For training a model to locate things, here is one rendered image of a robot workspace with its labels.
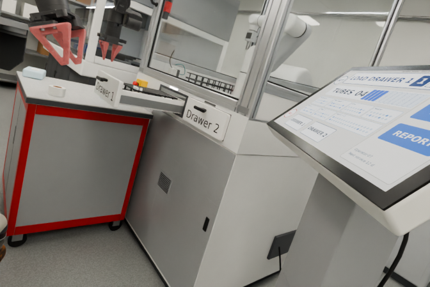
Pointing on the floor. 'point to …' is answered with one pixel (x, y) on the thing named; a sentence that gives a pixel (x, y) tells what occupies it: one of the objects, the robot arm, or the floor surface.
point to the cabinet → (213, 207)
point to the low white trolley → (68, 158)
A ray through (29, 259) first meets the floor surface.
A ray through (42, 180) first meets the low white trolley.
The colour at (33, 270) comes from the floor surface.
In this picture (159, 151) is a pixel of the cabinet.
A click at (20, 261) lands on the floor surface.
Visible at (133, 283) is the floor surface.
